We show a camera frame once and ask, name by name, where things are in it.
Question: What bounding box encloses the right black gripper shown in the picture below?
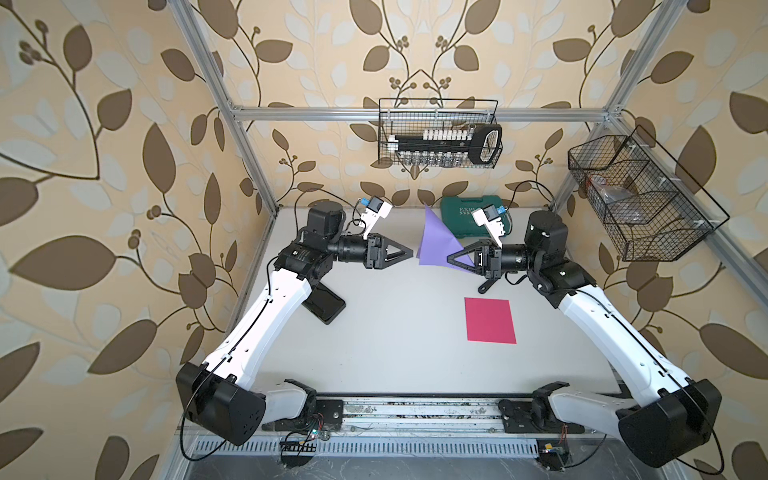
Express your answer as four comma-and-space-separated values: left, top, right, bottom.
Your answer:
448, 239, 542, 280

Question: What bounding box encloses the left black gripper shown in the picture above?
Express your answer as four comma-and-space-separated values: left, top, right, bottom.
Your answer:
324, 230, 411, 272

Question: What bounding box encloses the purple square paper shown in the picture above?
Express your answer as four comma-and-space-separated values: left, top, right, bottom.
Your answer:
417, 207, 463, 270

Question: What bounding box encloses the pink square paper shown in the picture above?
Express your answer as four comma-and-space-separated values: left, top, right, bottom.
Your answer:
464, 298, 517, 345

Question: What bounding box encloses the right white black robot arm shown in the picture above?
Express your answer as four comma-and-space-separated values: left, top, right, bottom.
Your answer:
447, 205, 722, 468

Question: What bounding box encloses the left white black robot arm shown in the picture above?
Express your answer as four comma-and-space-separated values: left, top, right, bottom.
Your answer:
176, 197, 413, 446

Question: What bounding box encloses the green black pipe wrench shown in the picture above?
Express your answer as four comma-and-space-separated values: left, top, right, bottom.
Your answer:
477, 277, 499, 295

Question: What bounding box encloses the green tool case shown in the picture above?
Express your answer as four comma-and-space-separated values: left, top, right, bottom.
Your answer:
440, 195, 504, 239

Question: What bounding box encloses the black flat tray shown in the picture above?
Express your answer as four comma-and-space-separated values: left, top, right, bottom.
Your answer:
302, 283, 346, 325

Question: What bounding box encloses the black socket holder tool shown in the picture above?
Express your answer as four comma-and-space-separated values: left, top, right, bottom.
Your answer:
383, 124, 503, 168

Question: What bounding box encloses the plastic bag in basket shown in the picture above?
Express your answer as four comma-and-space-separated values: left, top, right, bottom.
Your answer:
590, 175, 645, 224

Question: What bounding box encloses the black wire basket back wall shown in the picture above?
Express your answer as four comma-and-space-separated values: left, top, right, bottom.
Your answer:
377, 97, 503, 169

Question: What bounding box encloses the black wire basket wall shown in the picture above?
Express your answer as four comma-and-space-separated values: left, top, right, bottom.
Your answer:
567, 125, 730, 262
377, 97, 503, 169

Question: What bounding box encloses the aluminium front rail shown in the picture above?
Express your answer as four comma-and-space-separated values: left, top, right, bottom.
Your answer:
175, 395, 674, 439

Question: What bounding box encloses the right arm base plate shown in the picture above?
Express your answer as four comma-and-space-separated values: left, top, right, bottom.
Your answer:
497, 398, 585, 434

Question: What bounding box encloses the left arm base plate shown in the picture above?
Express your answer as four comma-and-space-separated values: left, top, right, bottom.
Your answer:
261, 398, 344, 432

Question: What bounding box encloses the black wire basket right wall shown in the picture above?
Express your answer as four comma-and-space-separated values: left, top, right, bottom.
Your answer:
567, 125, 730, 262

